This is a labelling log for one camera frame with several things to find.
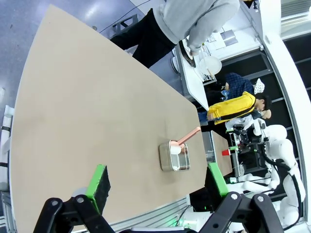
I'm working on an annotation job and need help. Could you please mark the left gripper green black left finger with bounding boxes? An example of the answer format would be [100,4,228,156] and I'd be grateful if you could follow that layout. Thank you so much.
[33,164,116,233]

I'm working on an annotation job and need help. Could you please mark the left gripper green black right finger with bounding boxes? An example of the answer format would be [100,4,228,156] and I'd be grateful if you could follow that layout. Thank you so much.
[199,162,285,233]

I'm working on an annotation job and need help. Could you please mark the grey sleeved forearm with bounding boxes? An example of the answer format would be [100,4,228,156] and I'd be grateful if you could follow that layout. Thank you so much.
[188,9,224,53]

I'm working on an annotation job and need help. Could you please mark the small brown side table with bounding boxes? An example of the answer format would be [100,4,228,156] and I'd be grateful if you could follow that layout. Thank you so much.
[210,130,233,177]

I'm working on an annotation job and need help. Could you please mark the stainless steel rectangular tray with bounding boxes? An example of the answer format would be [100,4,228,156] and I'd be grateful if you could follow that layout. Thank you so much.
[158,140,191,172]

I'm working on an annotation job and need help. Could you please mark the white humanoid robot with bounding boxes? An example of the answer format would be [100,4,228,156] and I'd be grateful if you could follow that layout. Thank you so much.
[225,118,307,227]

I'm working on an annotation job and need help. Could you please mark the person in yellow jacket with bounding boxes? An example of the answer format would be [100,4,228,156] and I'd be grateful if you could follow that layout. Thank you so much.
[198,91,272,126]

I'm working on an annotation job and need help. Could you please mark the person in blue plaid shirt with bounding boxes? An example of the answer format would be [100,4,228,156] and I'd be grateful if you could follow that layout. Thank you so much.
[206,72,255,100]

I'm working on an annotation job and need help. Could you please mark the white counter table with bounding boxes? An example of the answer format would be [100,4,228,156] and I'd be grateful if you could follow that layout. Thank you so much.
[174,14,264,110]

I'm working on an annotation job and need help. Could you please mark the papers on counter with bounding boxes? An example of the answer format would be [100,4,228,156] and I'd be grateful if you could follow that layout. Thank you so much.
[206,28,238,50]

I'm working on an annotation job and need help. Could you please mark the person in grey hoodie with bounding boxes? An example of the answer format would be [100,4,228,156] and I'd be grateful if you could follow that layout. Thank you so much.
[109,0,241,69]

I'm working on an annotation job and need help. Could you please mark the aluminium table frame rail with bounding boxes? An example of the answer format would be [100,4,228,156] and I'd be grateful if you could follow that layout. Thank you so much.
[105,195,194,233]

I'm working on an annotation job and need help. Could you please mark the white wire dish rack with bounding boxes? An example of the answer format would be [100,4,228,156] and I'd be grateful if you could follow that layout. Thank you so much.
[193,50,217,83]

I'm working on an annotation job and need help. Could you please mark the grey aluminium frame stand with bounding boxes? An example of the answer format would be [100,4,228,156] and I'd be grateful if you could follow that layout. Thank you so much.
[109,14,139,40]

